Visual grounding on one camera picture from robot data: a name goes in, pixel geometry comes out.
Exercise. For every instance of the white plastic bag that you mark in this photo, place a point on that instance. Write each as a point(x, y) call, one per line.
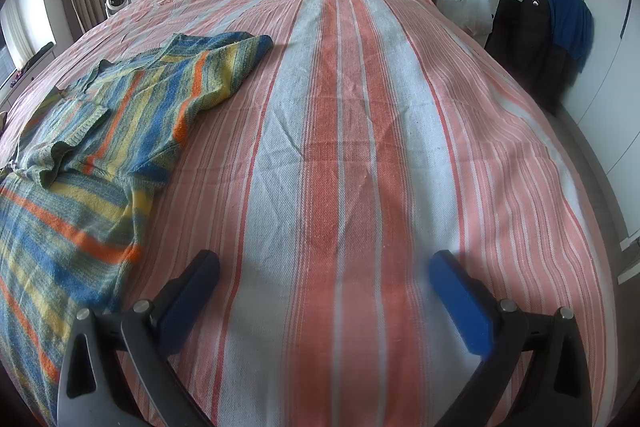
point(467, 4)

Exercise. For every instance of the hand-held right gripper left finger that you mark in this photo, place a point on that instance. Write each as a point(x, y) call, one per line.
point(192, 304)

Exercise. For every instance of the pink striped bedspread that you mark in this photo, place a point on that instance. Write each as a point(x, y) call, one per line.
point(375, 132)

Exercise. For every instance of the blue garment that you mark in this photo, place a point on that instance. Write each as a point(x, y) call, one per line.
point(570, 22)

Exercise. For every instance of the white sheer curtain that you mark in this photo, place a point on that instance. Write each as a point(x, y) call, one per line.
point(25, 32)

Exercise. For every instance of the white window seat cabinet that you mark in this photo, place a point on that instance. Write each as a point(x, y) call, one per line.
point(20, 82)

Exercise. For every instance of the black jacket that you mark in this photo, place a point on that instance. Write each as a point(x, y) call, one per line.
point(530, 47)

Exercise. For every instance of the dark cloths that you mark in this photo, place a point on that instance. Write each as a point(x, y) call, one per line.
point(37, 54)

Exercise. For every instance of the small white fan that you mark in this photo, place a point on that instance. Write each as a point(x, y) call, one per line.
point(117, 3)

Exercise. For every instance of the multicolour striped knit shirt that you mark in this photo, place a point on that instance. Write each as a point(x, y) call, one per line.
point(100, 132)

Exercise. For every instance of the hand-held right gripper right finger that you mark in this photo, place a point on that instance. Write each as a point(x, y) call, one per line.
point(460, 304)

